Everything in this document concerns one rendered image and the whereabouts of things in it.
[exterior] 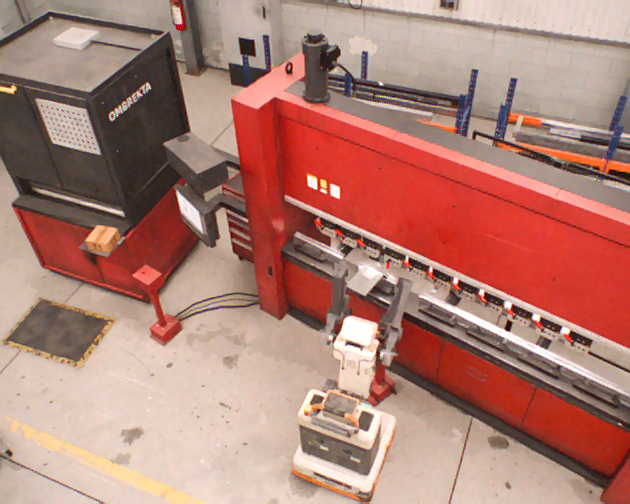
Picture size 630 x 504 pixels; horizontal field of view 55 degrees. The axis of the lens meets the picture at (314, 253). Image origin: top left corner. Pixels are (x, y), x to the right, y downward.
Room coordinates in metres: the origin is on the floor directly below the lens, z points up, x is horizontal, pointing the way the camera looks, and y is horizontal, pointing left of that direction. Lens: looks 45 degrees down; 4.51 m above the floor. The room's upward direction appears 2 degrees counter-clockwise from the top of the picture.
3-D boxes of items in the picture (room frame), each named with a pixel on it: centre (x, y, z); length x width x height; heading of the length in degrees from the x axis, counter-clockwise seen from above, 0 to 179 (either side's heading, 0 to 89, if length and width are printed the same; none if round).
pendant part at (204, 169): (3.73, 0.85, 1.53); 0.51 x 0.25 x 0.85; 37
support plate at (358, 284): (3.25, -0.38, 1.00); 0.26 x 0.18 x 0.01; 142
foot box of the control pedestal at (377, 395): (2.87, -0.48, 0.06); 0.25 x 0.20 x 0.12; 128
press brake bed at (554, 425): (2.94, -0.96, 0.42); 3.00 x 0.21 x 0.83; 52
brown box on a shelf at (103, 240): (3.82, 1.80, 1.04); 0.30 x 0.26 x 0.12; 65
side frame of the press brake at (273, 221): (4.10, 0.19, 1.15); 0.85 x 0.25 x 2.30; 142
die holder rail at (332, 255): (3.71, -0.04, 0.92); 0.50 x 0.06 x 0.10; 52
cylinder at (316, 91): (3.80, -0.13, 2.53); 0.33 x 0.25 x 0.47; 52
